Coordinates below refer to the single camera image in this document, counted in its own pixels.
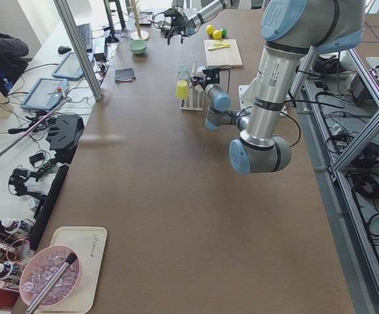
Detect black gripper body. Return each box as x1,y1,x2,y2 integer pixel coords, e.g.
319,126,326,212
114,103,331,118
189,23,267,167
164,8,189,37
191,67,221,89

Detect pink cup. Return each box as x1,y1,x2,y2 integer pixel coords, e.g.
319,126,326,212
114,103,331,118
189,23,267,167
195,66,209,79

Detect mint green cup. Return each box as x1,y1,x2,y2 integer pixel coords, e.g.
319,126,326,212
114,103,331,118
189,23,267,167
177,65,189,74

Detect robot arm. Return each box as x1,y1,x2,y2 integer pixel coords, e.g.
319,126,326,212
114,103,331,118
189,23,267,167
203,1,365,173
164,0,235,45

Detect grey cup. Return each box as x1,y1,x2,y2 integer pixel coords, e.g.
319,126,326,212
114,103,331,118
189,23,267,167
178,72,190,82

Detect yellow cup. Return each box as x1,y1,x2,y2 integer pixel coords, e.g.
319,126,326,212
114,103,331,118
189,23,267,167
175,80,189,100

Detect wooden cutting board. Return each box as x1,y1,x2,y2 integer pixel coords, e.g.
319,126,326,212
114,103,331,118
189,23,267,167
204,39,243,67

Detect yellow lemon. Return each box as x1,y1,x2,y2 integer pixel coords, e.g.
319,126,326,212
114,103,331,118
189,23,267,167
212,29,223,40
206,24,215,37

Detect yellow knife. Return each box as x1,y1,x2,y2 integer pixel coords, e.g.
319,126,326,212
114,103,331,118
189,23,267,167
208,45,230,51

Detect wooden mug tree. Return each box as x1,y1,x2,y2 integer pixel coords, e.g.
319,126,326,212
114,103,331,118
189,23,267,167
126,0,150,41

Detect lemon slice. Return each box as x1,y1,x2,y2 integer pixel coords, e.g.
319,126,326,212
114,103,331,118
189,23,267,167
212,40,230,48

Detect green bowl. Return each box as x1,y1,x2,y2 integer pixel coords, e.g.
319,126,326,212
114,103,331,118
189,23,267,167
128,39,147,55

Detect grey cloth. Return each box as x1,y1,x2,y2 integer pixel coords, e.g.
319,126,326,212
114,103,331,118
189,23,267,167
115,68,135,82

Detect black keyboard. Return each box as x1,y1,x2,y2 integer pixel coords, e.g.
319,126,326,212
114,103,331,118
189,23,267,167
77,23,93,52

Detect blue teach pendant far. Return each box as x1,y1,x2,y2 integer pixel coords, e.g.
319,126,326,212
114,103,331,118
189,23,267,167
52,52,84,80

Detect blue teach pendant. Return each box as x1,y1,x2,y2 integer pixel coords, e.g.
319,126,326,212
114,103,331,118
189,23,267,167
52,52,84,80
20,78,69,111

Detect black computer mouse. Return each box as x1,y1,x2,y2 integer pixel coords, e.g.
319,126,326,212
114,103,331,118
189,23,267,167
58,46,71,55

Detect blue teach pendant near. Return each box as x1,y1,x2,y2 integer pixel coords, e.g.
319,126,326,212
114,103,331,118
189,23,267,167
20,78,69,111

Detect black device stand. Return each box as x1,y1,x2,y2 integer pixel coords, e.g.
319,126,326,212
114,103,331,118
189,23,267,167
46,114,84,164

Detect person in dark jacket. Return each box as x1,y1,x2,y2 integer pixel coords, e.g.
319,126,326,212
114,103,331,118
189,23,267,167
0,33,29,96

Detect cream tray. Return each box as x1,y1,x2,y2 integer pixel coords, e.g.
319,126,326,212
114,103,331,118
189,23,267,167
36,226,107,313

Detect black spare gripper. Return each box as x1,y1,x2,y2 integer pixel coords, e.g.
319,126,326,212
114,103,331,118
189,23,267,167
8,168,47,201

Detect shiny metal scoop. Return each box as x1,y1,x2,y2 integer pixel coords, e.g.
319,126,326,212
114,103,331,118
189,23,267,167
25,253,77,314

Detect tea bottle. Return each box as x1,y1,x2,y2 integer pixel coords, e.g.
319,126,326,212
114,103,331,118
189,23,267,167
0,262,24,283
1,218,32,239

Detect pink bowl with ice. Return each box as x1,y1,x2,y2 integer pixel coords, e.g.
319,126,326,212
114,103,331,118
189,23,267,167
19,245,81,309

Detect white wire cup rack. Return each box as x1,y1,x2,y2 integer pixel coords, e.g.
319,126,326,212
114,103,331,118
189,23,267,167
180,61,206,111

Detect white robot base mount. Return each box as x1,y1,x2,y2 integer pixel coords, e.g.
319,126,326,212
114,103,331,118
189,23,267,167
238,84,289,116

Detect aluminium frame post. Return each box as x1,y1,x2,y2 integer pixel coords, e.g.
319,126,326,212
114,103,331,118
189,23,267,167
54,0,103,101

